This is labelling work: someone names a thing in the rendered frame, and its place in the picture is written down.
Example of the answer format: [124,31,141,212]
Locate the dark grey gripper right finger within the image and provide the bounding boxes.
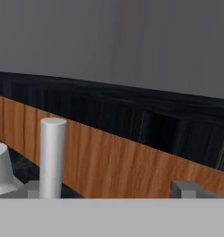
[169,180,224,199]

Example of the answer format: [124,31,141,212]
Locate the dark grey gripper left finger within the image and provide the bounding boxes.
[6,181,42,199]

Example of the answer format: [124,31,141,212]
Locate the white tap with flared foot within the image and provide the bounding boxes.
[0,137,25,198]

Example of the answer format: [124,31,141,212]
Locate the white cylindrical tap handle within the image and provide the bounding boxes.
[39,117,68,199]

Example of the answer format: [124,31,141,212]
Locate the black wooden wall cupboards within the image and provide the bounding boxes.
[0,70,224,174]

